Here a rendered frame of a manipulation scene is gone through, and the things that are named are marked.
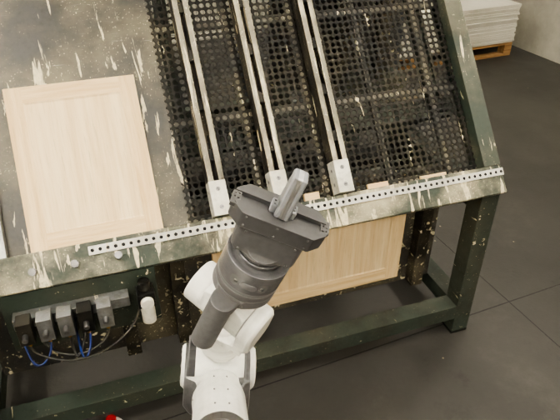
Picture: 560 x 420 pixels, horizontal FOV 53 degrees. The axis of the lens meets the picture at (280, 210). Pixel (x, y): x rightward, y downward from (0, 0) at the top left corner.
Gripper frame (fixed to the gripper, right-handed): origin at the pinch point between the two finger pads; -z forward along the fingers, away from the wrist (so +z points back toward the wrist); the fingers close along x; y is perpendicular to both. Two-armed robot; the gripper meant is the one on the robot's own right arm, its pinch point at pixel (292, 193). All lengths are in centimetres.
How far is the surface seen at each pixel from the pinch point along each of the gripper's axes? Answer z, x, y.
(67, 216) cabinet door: 110, 49, 81
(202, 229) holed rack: 102, 5, 89
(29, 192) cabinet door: 108, 63, 82
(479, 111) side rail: 53, -84, 163
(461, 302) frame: 130, -122, 134
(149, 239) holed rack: 107, 20, 81
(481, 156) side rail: 64, -91, 149
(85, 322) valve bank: 125, 29, 53
